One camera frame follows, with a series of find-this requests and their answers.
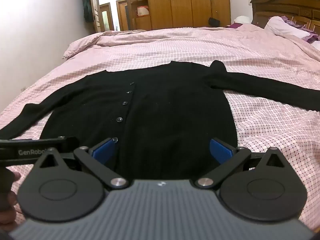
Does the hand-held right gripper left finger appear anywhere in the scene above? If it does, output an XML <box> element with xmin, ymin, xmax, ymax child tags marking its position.
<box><xmin>34</xmin><ymin>137</ymin><xmax>129</xmax><ymax>189</ymax></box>

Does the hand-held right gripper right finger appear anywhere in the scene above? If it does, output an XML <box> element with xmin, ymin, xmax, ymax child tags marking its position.
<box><xmin>196</xmin><ymin>138</ymin><xmax>288</xmax><ymax>189</ymax></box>

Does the black buttoned cardigan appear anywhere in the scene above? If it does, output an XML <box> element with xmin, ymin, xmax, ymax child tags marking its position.
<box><xmin>0</xmin><ymin>60</ymin><xmax>320</xmax><ymax>180</ymax></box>

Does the person's left hand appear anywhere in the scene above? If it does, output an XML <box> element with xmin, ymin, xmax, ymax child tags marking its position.
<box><xmin>0</xmin><ymin>173</ymin><xmax>22</xmax><ymax>233</ymax></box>

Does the pink checked blanket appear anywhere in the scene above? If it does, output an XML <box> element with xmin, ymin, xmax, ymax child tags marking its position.
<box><xmin>0</xmin><ymin>22</ymin><xmax>320</xmax><ymax>232</ymax></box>

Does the pale pink pillow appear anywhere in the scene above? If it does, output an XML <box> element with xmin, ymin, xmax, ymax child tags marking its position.
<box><xmin>264</xmin><ymin>16</ymin><xmax>311</xmax><ymax>40</ymax></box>

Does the open wooden door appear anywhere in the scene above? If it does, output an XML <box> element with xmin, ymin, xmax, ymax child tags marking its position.
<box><xmin>88</xmin><ymin>0</ymin><xmax>103</xmax><ymax>33</ymax></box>

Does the white and red container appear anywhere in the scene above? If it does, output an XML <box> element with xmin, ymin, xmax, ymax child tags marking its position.
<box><xmin>136</xmin><ymin>5</ymin><xmax>150</xmax><ymax>18</ymax></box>

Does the green hanging jacket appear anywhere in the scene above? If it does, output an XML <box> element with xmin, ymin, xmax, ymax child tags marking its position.
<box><xmin>82</xmin><ymin>0</ymin><xmax>94</xmax><ymax>23</ymax></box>

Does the wooden wardrobe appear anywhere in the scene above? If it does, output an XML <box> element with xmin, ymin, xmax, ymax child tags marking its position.
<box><xmin>124</xmin><ymin>0</ymin><xmax>232</xmax><ymax>30</ymax></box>

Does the dark wooden headboard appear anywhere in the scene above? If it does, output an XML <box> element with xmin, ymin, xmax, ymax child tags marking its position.
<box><xmin>250</xmin><ymin>0</ymin><xmax>320</xmax><ymax>36</ymax></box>

